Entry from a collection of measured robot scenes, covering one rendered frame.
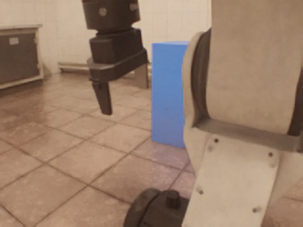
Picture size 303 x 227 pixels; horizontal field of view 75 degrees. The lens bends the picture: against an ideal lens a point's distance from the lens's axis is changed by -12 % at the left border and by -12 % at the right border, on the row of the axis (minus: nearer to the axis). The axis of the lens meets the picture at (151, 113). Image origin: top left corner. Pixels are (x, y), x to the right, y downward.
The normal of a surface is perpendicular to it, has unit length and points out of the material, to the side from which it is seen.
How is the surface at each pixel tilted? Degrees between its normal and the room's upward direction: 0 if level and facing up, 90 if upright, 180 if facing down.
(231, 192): 60
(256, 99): 99
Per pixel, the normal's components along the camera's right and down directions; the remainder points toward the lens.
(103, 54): -0.54, 0.48
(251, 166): -0.48, -0.22
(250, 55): -0.55, 0.23
